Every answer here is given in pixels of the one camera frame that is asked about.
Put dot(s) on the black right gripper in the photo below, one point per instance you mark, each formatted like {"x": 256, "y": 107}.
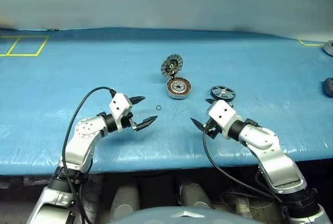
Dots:
{"x": 212, "y": 129}

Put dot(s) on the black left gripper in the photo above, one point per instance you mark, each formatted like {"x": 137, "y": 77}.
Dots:
{"x": 130, "y": 121}

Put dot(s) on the black spoked rotor wheel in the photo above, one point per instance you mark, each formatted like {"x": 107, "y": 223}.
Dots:
{"x": 223, "y": 92}

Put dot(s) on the silver motor stator copper windings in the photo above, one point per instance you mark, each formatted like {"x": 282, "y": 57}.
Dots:
{"x": 179, "y": 88}

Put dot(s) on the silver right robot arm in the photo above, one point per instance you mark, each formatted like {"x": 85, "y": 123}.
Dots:
{"x": 273, "y": 156}

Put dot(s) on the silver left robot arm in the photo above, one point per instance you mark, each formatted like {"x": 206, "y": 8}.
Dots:
{"x": 83, "y": 135}

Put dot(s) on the blue table cover sheet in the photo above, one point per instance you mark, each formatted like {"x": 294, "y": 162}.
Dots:
{"x": 78, "y": 73}

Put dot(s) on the grey rounded shape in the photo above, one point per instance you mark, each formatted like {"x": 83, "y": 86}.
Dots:
{"x": 125, "y": 200}
{"x": 193, "y": 194}

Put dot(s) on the grey-blue robot torso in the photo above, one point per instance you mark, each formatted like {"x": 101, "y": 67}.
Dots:
{"x": 182, "y": 216}

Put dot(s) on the dark grey rounded object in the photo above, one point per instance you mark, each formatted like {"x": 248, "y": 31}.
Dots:
{"x": 329, "y": 86}

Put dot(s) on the light grey object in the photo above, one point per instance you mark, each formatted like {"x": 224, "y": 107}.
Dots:
{"x": 329, "y": 48}

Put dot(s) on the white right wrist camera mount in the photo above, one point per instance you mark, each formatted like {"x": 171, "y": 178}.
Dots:
{"x": 221, "y": 112}

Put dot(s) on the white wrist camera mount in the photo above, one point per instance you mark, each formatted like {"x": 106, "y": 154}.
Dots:
{"x": 221, "y": 112}
{"x": 118, "y": 104}

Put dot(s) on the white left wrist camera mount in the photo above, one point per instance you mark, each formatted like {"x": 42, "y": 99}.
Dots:
{"x": 118, "y": 104}

